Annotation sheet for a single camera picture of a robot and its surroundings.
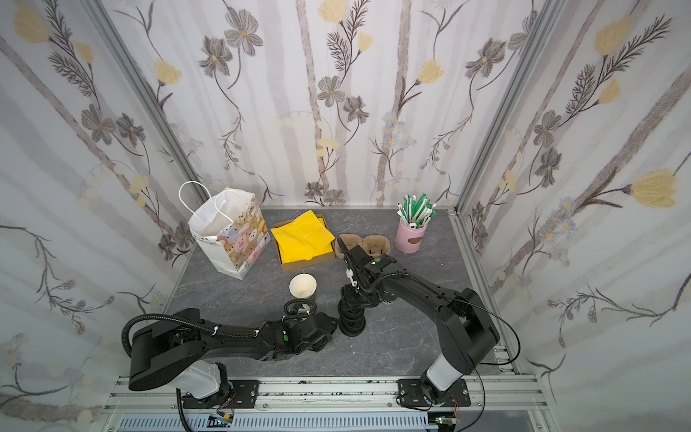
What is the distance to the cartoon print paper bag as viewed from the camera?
828 mm

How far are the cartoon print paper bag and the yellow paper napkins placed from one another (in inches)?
3.2

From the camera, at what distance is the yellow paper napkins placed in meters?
1.03
